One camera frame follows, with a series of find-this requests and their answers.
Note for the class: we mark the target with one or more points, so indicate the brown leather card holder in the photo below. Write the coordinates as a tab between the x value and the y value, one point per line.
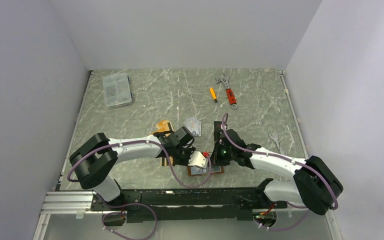
196	171

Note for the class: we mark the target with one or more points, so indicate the orange handle screwdriver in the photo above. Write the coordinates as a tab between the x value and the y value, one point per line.
214	96

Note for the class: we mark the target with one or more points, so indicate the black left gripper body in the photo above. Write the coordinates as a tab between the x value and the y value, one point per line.
184	156

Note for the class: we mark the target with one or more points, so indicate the gold card with stripes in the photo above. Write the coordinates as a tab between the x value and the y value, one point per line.
163	161

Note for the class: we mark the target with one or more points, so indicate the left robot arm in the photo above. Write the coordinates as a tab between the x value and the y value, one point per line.
93	161

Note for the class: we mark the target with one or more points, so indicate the red adjustable wrench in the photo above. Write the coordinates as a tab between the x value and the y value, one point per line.
224	79

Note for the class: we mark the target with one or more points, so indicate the gold card stack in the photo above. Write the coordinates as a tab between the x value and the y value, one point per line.
164	126

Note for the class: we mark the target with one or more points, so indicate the black aluminium base frame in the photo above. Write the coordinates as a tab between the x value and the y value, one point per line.
139	205

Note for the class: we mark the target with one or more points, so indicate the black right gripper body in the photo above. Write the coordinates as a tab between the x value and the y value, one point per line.
222	155

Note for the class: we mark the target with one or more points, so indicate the clear plastic parts box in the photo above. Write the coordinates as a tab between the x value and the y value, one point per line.
116	89

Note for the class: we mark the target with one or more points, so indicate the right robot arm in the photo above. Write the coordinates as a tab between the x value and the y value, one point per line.
309	181

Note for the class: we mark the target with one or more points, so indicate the silver combination wrench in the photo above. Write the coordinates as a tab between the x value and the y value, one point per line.
275	137

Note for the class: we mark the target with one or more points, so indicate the black card wallet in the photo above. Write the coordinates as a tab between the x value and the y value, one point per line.
218	127

